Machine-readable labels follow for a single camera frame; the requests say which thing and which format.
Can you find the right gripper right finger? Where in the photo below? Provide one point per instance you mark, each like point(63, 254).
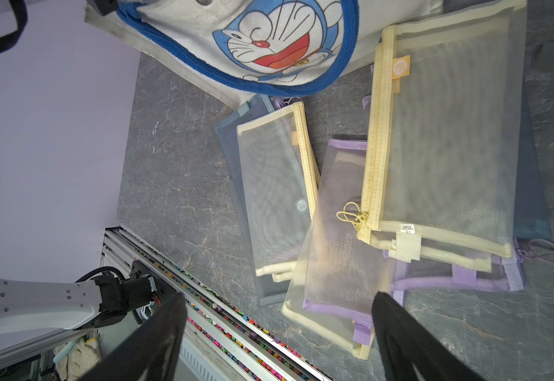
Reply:
point(408, 351)

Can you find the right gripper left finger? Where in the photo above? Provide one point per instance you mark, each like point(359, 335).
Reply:
point(152, 351)

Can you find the blue mesh pouch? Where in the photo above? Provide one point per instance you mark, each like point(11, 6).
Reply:
point(268, 292)

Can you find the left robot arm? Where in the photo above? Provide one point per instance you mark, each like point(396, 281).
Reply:
point(89, 304)

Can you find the purple mesh pouch under pile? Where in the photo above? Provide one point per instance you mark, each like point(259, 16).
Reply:
point(531, 223)

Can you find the yellow mesh pouch bottom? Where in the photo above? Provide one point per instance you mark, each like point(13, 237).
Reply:
point(347, 276)

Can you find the yellow mesh pouch centre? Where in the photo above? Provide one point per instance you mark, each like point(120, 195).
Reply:
point(280, 179)

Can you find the white canvas Doraemon tote bag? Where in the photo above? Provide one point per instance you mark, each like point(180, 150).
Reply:
point(235, 49)

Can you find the white slotted vent grille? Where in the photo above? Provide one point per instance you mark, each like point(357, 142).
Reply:
point(198, 362)

